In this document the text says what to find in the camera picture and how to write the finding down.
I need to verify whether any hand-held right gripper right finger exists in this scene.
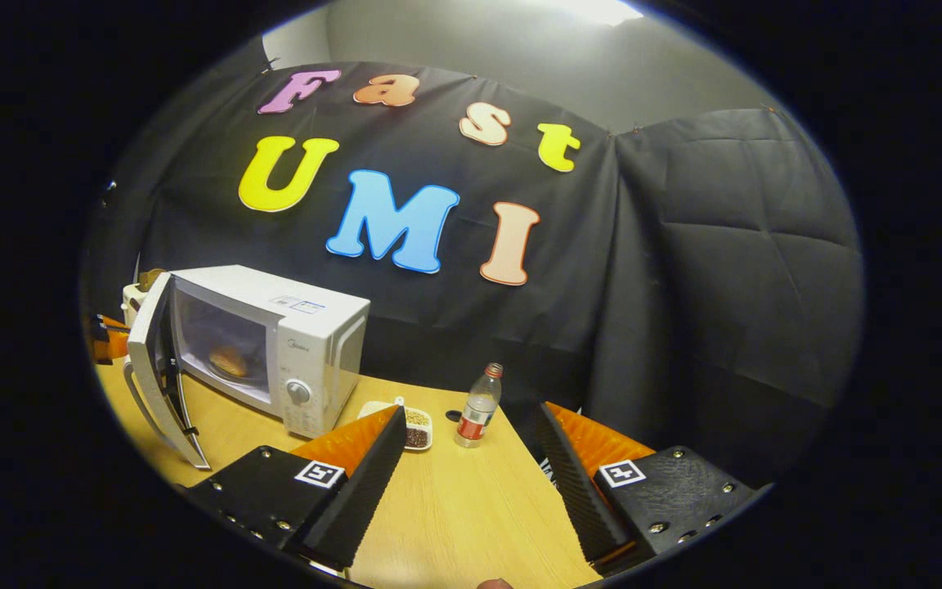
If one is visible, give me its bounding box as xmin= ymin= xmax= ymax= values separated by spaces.
xmin=538 ymin=402 xmax=758 ymax=565

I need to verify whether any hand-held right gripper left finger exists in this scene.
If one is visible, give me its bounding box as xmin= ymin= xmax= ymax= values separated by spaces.
xmin=185 ymin=405 xmax=408 ymax=569

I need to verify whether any orange crumbed bread roll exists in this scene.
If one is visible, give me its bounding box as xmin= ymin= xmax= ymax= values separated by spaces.
xmin=208 ymin=344 xmax=249 ymax=379

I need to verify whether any white microwave oven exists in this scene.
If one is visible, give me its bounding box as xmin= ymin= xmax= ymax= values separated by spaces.
xmin=123 ymin=264 xmax=371 ymax=471

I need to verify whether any white toaster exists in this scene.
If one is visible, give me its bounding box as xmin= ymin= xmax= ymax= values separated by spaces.
xmin=121 ymin=282 xmax=151 ymax=328

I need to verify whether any white divided condiment tray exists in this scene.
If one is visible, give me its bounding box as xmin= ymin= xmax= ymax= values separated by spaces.
xmin=357 ymin=399 xmax=434 ymax=452

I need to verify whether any clear red-label water bottle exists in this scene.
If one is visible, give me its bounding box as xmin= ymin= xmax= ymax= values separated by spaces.
xmin=453 ymin=362 xmax=505 ymax=449

